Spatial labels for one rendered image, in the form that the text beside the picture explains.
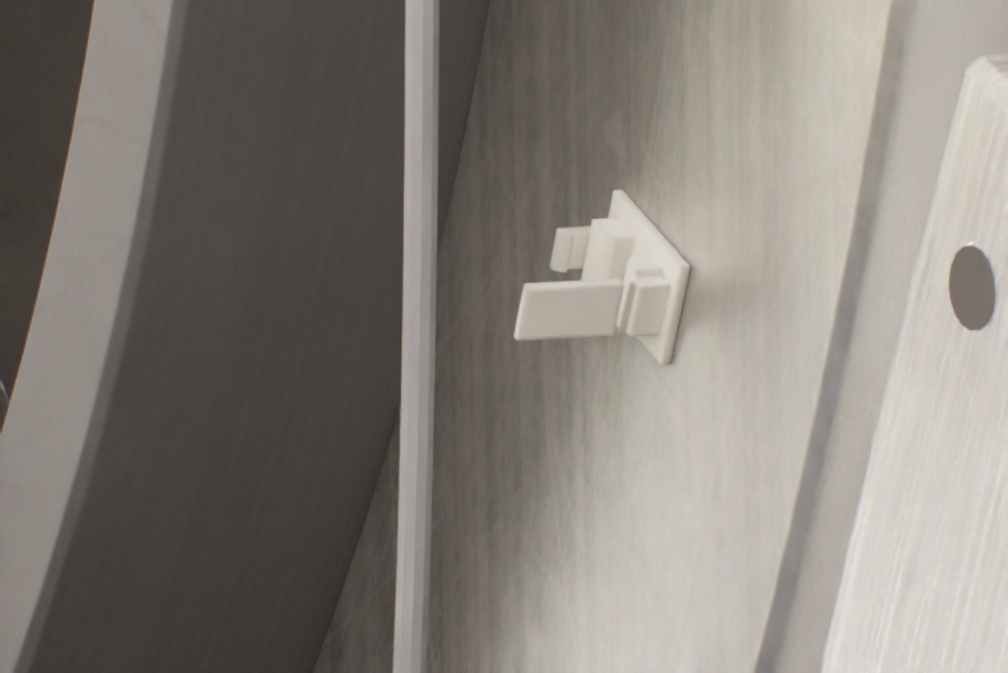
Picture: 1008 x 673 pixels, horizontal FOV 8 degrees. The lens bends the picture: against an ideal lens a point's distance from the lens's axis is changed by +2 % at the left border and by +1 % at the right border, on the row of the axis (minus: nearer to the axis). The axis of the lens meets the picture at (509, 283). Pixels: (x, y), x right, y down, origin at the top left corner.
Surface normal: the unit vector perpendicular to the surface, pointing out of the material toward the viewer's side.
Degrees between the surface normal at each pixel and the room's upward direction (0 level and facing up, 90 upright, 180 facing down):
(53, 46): 64
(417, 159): 95
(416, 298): 95
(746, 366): 90
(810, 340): 90
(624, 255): 115
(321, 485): 125
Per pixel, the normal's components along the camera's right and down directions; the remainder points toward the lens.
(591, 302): 0.39, 0.49
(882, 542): -0.89, 0.06
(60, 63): 0.39, -0.37
